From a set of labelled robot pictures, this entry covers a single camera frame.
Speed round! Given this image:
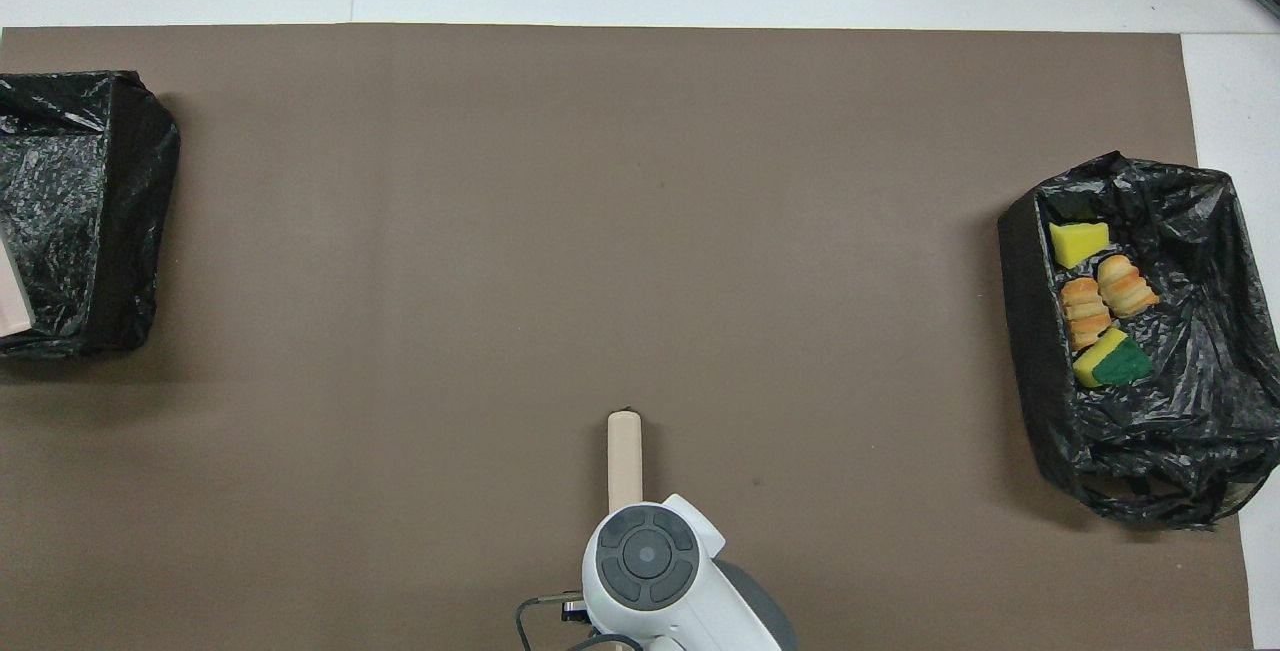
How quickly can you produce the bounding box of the yellow sponge wedge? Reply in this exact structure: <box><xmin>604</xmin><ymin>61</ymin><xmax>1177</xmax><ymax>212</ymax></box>
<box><xmin>1049</xmin><ymin>221</ymin><xmax>1111</xmax><ymax>270</ymax></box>

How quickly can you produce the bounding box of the beige plastic dustpan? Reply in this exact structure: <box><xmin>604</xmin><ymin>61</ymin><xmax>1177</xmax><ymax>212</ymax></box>
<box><xmin>0</xmin><ymin>241</ymin><xmax>38</xmax><ymax>339</ymax></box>

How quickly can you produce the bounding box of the beige hand brush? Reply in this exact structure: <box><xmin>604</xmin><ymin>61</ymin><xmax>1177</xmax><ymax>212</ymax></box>
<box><xmin>607</xmin><ymin>409</ymin><xmax>645</xmax><ymax>514</ymax></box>

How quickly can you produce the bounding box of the brown table mat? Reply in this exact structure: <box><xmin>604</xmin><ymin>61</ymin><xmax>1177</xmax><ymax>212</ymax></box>
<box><xmin>0</xmin><ymin>24</ymin><xmax>1253</xmax><ymax>651</ymax></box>

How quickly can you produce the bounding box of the green and yellow sponge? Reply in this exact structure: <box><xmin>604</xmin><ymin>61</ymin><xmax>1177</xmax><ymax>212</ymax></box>
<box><xmin>1072</xmin><ymin>328</ymin><xmax>1154</xmax><ymax>389</ymax></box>

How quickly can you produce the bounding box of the orange striped croissant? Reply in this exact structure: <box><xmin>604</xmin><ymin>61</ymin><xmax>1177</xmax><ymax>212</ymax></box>
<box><xmin>1097</xmin><ymin>254</ymin><xmax>1161</xmax><ymax>318</ymax></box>

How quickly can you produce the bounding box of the torn croissant chunk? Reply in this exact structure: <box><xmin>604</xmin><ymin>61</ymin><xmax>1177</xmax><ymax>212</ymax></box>
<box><xmin>1060</xmin><ymin>278</ymin><xmax>1113</xmax><ymax>350</ymax></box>

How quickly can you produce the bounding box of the black bag-lined bin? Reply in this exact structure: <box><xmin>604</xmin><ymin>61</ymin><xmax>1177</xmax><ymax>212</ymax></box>
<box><xmin>0</xmin><ymin>71</ymin><xmax>183</xmax><ymax>360</ymax></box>
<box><xmin>998</xmin><ymin>151</ymin><xmax>1280</xmax><ymax>530</ymax></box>

